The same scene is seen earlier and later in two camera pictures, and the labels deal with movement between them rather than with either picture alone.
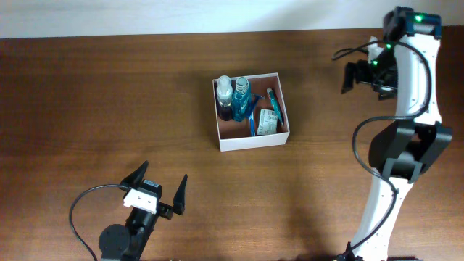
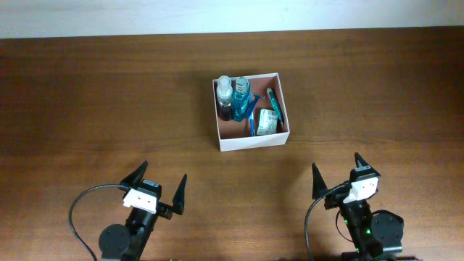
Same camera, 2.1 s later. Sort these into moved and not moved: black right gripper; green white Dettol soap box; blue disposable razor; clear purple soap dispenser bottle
Moved: black right gripper
Not moved: blue disposable razor; green white Dettol soap box; clear purple soap dispenser bottle
